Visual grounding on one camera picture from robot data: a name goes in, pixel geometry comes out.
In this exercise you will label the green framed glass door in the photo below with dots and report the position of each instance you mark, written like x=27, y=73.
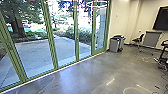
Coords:
x=93, y=30

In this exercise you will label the dark indoor trash bin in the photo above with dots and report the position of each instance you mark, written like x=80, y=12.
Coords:
x=122, y=41

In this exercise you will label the large outdoor tree trunk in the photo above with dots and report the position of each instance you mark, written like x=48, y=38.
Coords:
x=16, y=20

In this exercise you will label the black wheeled cart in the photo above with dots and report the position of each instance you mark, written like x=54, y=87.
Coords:
x=164, y=55

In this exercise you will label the green framed glass wall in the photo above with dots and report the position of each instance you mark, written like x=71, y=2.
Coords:
x=50, y=36

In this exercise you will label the black wall monitor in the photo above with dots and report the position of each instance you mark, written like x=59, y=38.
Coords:
x=161, y=18

